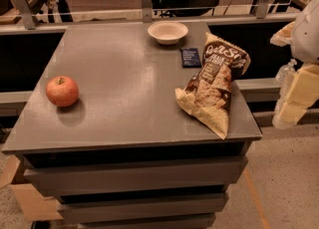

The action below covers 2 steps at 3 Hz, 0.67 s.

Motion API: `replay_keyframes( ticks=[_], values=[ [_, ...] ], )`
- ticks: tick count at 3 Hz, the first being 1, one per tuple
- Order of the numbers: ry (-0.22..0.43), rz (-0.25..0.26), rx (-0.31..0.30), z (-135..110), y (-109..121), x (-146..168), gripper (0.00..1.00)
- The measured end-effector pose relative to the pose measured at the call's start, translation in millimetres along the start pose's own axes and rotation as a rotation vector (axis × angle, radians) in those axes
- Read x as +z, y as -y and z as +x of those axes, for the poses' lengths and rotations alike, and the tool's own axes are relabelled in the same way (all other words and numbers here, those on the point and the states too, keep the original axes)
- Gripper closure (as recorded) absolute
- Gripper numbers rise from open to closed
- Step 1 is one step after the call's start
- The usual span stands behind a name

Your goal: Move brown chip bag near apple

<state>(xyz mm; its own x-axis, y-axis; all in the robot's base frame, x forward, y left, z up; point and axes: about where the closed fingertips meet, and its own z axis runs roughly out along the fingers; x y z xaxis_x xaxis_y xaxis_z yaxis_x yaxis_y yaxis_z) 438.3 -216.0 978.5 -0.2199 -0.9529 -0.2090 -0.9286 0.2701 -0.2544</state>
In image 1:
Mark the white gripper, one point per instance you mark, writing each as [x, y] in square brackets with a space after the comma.
[306, 35]

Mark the brown chip bag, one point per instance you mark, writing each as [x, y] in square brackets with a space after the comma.
[207, 95]

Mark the red apple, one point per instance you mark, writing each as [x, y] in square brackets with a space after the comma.
[62, 91]

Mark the clear sanitizer bottle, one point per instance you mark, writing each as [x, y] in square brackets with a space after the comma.
[285, 70]

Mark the dark blue snack bar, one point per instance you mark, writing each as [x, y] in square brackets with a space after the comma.
[190, 58]

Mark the round black table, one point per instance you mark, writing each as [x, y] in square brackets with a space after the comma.
[183, 8]

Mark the grey drawer cabinet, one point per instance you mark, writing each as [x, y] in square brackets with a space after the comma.
[126, 156]

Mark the cardboard box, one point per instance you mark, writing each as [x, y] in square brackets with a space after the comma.
[33, 204]

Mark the metal railing bracket middle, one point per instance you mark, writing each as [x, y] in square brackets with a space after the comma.
[147, 11]

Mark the metal railing bracket left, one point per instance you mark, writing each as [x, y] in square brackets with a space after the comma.
[28, 19]

